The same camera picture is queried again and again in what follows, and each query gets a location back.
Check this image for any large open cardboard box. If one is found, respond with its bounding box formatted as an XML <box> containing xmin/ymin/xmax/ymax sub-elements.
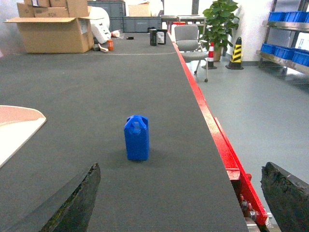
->
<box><xmin>5</xmin><ymin>0</ymin><xmax>94</xmax><ymax>53</ymax></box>

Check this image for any blue plastic jug part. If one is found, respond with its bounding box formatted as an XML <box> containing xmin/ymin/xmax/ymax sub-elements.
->
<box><xmin>124</xmin><ymin>115</ymin><xmax>150</xmax><ymax>160</ymax></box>

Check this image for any steel flow rack shelf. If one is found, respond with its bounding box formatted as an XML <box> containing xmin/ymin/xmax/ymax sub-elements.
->
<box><xmin>256</xmin><ymin>0</ymin><xmax>309</xmax><ymax>74</ymax></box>

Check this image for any yellow black traffic cone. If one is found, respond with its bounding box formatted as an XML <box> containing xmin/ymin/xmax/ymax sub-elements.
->
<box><xmin>225</xmin><ymin>37</ymin><xmax>244</xmax><ymax>70</ymax></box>

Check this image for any grey office chair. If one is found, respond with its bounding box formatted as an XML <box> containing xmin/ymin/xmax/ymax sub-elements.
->
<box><xmin>174</xmin><ymin>24</ymin><xmax>208</xmax><ymax>75</ymax></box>

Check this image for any orange small bottle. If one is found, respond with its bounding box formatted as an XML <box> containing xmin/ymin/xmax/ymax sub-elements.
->
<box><xmin>107</xmin><ymin>39</ymin><xmax>114</xmax><ymax>51</ymax></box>

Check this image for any grey plastic crate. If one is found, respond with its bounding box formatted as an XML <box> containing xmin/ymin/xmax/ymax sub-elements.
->
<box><xmin>110</xmin><ymin>16</ymin><xmax>162</xmax><ymax>32</ymax></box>

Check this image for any green potted plant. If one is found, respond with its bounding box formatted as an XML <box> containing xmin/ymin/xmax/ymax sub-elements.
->
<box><xmin>202</xmin><ymin>0</ymin><xmax>239</xmax><ymax>61</ymax></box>

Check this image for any black canister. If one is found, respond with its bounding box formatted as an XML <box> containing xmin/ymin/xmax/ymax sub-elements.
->
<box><xmin>149</xmin><ymin>29</ymin><xmax>157</xmax><ymax>46</ymax></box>

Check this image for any red white traffic cone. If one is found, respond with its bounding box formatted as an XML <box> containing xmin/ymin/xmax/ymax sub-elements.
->
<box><xmin>202</xmin><ymin>42</ymin><xmax>217</xmax><ymax>70</ymax></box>

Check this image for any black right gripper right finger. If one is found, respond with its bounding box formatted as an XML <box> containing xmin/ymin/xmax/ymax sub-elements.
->
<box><xmin>261</xmin><ymin>162</ymin><xmax>309</xmax><ymax>232</ymax></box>

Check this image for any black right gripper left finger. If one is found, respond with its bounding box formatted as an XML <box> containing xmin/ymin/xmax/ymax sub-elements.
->
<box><xmin>5</xmin><ymin>163</ymin><xmax>101</xmax><ymax>232</ymax></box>

